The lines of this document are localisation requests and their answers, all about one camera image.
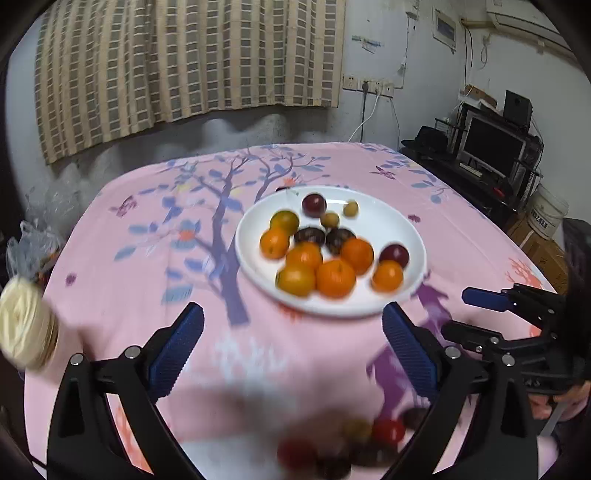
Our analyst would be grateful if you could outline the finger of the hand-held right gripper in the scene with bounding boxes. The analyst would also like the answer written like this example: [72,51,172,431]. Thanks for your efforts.
[440,320,561,370]
[462,283,571,329]

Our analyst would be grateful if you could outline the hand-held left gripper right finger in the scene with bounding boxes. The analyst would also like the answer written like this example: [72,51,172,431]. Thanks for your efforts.
[382,302,539,480]

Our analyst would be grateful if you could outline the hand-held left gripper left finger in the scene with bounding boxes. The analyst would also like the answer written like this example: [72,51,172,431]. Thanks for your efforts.
[47,302,205,480]

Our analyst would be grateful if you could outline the smooth purple passion fruit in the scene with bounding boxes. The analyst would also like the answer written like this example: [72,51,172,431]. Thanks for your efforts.
[379,244,410,270]
[302,194,327,219]

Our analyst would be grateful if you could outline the white oval plate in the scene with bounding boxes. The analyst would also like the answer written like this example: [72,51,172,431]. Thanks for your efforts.
[235,185,426,318]

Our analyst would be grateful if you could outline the wrinkled dark round fruit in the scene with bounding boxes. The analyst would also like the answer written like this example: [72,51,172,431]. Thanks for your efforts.
[325,228,356,254]
[294,227,326,245]

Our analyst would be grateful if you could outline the greenish orange mandarin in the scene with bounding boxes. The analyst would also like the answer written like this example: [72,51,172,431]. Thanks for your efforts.
[269,210,301,234]

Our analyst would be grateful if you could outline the person's right hand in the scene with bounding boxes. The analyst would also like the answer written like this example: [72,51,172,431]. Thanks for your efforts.
[529,381,591,423]

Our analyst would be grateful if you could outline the large cardboard box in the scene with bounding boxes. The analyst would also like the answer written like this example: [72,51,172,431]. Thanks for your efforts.
[508,212,568,296]

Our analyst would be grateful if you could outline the red cherry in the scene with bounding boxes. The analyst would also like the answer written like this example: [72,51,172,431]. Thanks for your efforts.
[372,419,407,446]
[277,440,317,469]

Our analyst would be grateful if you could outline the pink deer print tablecloth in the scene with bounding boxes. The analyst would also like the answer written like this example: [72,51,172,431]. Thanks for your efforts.
[23,142,561,480]

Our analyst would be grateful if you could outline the white plastic bucket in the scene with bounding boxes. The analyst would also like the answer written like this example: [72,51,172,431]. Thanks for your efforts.
[526,185,570,241]

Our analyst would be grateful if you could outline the black metal shelf rack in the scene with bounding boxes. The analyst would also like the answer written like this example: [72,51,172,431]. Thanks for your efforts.
[399,104,543,227]

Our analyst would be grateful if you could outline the black computer monitor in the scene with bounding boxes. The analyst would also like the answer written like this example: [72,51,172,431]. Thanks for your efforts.
[461,114,527,178]

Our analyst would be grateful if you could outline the black hat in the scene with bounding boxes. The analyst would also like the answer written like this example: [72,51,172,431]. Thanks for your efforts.
[401,126,450,155]

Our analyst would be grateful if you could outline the clear plastic bags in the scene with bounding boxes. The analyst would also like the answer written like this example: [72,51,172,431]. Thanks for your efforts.
[7,185,70,282]

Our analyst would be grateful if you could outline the black speaker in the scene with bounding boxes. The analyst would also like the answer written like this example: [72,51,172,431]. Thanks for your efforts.
[503,90,533,125]

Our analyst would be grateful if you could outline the small cardboard box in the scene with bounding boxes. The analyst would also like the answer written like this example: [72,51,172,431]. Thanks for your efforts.
[464,84,498,109]

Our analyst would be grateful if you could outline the white air conditioner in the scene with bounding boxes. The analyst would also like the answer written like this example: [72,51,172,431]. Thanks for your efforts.
[485,0,573,44]

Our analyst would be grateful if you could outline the checked beige curtain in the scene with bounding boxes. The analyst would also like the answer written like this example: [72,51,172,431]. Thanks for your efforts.
[34,0,347,164]

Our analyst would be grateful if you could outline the white power cable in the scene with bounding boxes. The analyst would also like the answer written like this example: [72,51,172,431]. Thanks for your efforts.
[348,93,380,142]

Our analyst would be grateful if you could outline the white wall socket strip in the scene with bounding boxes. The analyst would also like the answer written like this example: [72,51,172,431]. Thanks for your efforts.
[342,74,395,97]

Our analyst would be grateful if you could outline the black wall cable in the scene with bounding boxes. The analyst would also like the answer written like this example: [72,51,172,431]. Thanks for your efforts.
[461,17,475,89]

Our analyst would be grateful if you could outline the white wall fuse box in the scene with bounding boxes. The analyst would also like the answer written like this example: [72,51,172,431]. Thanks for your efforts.
[433,8,458,51]

